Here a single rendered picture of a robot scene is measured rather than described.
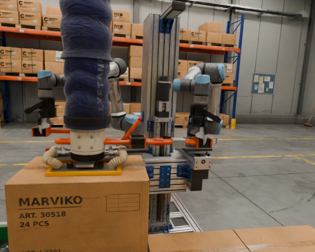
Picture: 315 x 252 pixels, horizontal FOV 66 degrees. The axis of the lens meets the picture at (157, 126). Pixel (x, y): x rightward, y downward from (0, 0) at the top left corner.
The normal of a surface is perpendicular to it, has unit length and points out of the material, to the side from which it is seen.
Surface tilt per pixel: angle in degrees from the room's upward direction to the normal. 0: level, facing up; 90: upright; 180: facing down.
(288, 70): 90
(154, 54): 90
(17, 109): 90
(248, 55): 90
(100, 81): 69
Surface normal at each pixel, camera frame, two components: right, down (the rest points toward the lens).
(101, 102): 0.84, -0.18
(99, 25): 0.72, -0.15
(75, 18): -0.17, -0.08
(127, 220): 0.16, 0.17
